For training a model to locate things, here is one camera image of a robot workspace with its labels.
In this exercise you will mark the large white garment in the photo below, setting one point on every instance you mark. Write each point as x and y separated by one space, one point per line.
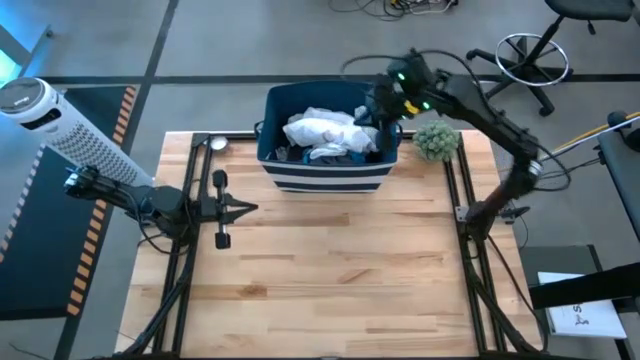
330 130

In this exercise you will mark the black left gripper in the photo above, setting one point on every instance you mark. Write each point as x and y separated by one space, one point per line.
221 230

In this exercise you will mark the white tower fan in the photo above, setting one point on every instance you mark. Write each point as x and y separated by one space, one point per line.
75 135

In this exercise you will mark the black beam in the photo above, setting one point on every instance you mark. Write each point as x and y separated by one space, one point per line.
585 287

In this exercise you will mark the navy white striped fabric basket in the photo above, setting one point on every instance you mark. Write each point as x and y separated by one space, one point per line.
325 177

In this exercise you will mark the small white garment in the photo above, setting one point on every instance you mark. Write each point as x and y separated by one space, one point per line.
327 150

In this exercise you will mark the grey side bench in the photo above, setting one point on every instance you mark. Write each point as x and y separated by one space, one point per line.
625 170

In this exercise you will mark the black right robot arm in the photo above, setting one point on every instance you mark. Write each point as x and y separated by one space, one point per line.
480 107

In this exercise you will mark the green spiky plant ball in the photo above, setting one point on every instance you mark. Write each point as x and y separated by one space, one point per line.
436 141

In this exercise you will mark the dark grey garment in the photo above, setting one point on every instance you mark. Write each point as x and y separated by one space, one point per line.
335 160

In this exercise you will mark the black mat with hazard stripes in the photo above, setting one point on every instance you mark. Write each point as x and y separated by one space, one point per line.
45 240

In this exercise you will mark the white printed paper sheet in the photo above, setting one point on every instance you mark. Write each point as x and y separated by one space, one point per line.
585 315

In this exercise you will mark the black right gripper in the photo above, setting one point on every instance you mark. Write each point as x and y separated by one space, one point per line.
390 102

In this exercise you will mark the small silver round object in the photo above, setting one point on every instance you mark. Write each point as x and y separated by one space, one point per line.
219 143

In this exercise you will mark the blue grey garment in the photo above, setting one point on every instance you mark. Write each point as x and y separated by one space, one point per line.
358 158

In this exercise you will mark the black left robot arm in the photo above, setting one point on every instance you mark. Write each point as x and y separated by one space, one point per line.
150 200

